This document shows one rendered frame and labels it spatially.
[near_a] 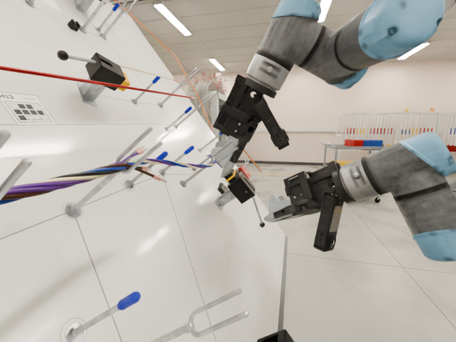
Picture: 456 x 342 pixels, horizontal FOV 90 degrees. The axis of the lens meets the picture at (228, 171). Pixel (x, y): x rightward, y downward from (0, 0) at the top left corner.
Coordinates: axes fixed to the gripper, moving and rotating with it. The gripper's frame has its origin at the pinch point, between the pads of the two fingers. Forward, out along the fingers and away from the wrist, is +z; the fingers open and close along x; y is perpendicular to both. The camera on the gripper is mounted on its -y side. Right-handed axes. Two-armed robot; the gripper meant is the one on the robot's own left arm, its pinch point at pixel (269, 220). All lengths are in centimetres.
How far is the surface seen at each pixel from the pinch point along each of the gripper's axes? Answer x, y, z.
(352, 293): -158, -43, 49
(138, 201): 33.2, 2.7, -0.3
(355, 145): -364, 143, 42
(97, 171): 42.6, 0.5, -13.1
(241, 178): 10.1, 9.0, -2.3
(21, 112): 48.1, 12.4, -1.6
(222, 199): 10.0, 6.5, 4.9
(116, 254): 37.5, -5.1, -3.4
